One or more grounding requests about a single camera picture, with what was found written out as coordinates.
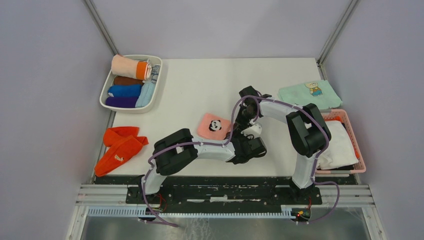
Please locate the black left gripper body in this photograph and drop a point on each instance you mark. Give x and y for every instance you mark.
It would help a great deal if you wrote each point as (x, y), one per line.
(242, 138)

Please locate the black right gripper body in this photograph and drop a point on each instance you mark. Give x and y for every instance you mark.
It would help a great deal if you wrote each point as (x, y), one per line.
(244, 116)

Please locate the pink panda towel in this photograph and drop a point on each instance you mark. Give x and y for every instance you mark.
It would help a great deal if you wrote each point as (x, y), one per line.
(213, 127)

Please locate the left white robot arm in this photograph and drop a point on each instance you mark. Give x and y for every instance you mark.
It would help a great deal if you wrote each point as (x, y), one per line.
(176, 151)

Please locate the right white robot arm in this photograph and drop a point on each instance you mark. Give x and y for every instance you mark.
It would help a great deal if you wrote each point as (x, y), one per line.
(307, 129)

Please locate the green cartoon bear cloth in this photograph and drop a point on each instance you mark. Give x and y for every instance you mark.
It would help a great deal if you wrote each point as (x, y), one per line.
(318, 92)

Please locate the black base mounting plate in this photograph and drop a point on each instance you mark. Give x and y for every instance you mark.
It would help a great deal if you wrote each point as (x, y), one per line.
(215, 195)

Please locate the white folded towel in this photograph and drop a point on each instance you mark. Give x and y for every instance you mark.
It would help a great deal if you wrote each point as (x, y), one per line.
(342, 149)

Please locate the light blue rolled towel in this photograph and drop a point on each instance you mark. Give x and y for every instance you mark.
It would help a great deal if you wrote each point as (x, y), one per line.
(148, 88)

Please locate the white plastic tray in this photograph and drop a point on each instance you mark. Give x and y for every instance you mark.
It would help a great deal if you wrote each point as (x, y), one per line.
(154, 60)

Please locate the peach orange rolled towel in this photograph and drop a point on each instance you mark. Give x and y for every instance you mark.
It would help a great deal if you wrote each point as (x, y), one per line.
(130, 68)

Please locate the pink perforated plastic basket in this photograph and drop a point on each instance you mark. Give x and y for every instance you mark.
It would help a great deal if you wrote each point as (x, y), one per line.
(343, 154)

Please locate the purple rolled towel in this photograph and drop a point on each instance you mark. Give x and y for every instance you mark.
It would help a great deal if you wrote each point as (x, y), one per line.
(121, 102)

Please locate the brown rolled towel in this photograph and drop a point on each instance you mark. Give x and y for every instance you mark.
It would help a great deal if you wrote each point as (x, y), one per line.
(126, 81)

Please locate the aluminium corner frame post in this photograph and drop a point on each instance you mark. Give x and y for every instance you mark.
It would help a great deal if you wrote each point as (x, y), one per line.
(335, 35)

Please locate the front aluminium rail frame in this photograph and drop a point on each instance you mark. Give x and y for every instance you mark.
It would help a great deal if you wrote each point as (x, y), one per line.
(101, 212)

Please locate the left aluminium frame post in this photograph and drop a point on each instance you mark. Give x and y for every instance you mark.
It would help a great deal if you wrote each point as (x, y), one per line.
(101, 26)

